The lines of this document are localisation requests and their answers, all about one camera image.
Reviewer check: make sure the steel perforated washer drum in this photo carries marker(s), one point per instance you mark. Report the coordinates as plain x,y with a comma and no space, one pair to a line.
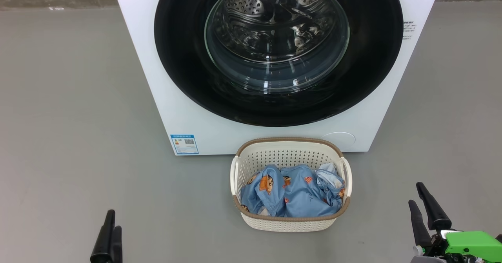
270,27

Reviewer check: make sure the cream perforated laundry basket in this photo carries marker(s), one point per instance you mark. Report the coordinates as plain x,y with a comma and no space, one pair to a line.
288,223

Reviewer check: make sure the white front-load washing machine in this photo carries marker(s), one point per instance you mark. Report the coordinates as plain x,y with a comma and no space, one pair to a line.
145,78

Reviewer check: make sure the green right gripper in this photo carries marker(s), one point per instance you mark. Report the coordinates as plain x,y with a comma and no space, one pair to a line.
470,245

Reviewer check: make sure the small printed text sticker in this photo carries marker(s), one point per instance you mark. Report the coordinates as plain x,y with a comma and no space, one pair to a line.
409,29

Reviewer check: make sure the blue energy label sticker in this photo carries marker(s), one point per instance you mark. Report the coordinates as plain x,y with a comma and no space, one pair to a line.
184,144

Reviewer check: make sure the round white filter cover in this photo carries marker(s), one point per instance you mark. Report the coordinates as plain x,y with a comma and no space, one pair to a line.
339,138

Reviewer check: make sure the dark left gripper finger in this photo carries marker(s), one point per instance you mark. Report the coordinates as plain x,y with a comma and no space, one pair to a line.
102,243
117,247

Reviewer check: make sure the blue cartoon print garment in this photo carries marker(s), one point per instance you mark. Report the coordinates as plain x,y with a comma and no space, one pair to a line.
262,196
310,196

